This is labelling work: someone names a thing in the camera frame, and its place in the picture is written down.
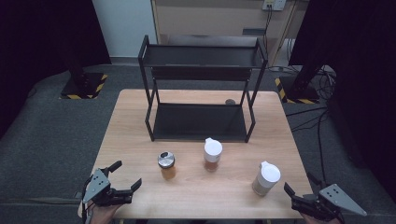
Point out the white-lid jar of orange spice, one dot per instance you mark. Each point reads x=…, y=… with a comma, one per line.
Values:
x=213, y=151

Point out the person's right hand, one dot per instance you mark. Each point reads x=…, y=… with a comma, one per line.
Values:
x=317, y=219

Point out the silver-lid jar of yellow spice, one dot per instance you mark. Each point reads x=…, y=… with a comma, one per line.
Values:
x=166, y=160

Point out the white-lid jar of grey spice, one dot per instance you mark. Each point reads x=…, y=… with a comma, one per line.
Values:
x=267, y=175

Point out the black two-tier metal rack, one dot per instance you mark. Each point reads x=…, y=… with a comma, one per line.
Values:
x=199, y=121

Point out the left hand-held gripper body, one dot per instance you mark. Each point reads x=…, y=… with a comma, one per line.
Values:
x=98, y=186

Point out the black stand with striped base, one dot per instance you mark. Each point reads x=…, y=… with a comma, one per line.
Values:
x=82, y=85
x=300, y=90

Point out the dark curtain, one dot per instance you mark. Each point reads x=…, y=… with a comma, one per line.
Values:
x=40, y=46
x=358, y=62

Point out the person's left hand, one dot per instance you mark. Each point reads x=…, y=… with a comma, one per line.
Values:
x=104, y=214

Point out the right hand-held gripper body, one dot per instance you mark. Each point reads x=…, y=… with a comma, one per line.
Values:
x=336, y=196

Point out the beige wooden cabinet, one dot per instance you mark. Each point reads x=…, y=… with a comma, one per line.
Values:
x=202, y=18

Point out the white wall socket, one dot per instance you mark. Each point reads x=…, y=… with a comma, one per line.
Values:
x=274, y=4

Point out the small grey round disc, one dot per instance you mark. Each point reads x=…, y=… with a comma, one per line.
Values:
x=230, y=101

